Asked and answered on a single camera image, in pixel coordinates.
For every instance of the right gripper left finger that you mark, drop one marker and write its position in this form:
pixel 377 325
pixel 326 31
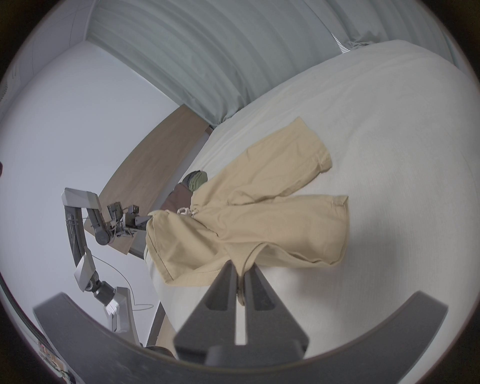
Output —
pixel 210 322

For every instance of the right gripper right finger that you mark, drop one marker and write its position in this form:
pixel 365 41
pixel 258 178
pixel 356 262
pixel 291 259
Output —
pixel 273 322

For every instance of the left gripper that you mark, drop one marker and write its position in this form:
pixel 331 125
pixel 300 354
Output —
pixel 140 221

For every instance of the beige shorts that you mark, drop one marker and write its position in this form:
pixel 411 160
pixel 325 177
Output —
pixel 262 232

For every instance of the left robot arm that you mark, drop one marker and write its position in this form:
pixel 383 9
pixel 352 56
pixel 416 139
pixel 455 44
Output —
pixel 80 197

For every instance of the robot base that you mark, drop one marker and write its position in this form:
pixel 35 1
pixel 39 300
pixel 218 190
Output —
pixel 120 315

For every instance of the bed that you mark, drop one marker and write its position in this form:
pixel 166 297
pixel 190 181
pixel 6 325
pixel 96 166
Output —
pixel 393 150

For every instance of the brown garment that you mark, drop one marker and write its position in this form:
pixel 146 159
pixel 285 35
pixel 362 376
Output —
pixel 176 198

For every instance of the green garment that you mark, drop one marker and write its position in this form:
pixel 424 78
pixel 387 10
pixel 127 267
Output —
pixel 198 180

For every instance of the grey-green curtain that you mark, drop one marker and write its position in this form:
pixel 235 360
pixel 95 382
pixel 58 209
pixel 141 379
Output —
pixel 375 22
pixel 206 56

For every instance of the window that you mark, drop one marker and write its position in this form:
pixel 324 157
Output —
pixel 340 43

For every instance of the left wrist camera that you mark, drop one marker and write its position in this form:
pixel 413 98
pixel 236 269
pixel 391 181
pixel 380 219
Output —
pixel 133 209

